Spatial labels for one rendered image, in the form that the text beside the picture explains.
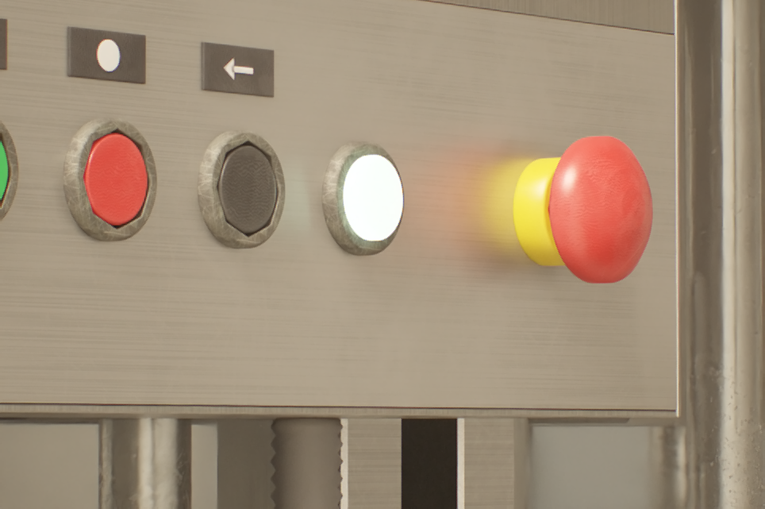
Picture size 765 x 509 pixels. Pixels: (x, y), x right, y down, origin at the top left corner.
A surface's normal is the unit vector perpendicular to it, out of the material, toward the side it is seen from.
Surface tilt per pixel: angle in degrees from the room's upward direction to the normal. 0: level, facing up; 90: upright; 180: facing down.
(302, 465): 122
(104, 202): 90
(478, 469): 90
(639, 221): 95
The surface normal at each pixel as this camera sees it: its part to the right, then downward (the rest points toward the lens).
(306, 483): -0.07, 0.48
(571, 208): 0.14, -0.01
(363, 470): 0.78, -0.04
